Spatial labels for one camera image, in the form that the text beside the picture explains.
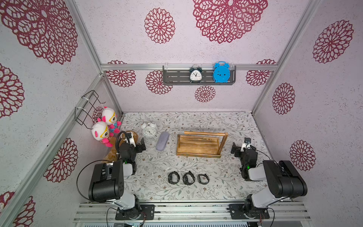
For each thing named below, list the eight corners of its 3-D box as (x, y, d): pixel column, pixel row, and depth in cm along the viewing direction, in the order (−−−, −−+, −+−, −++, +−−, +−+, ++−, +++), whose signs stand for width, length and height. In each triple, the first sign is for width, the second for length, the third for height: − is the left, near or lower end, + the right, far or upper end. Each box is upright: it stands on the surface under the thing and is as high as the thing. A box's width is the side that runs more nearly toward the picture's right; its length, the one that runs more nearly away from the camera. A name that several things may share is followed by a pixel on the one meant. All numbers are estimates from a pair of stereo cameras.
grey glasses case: (155, 149, 100) (155, 147, 98) (161, 133, 110) (161, 130, 107) (164, 151, 99) (163, 149, 97) (169, 134, 109) (169, 132, 107)
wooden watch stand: (177, 158, 96) (176, 137, 77) (178, 141, 105) (177, 119, 86) (219, 158, 96) (228, 137, 77) (216, 141, 105) (224, 119, 86)
